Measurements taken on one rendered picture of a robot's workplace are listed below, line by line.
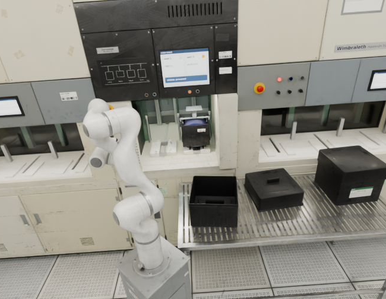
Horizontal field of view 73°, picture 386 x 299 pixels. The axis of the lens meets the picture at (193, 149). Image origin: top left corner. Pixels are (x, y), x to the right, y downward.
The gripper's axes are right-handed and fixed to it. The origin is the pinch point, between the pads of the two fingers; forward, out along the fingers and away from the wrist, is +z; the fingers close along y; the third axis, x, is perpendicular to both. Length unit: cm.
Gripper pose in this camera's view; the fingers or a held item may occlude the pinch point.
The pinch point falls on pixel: (111, 137)
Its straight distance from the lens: 173.7
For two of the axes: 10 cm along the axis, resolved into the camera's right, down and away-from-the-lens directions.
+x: -0.6, -8.8, -4.8
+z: -0.3, -4.8, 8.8
